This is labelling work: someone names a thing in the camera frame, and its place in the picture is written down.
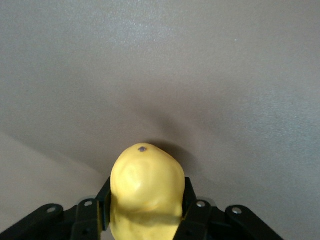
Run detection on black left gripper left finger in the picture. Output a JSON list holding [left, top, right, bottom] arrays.
[[71, 174, 113, 240]]

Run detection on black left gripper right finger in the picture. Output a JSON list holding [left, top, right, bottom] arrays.
[[172, 176, 214, 240]]

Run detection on yellow potato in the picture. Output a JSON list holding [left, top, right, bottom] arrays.
[[109, 142, 187, 240]]

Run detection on brown table mat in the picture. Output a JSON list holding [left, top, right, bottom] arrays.
[[0, 0, 320, 240]]

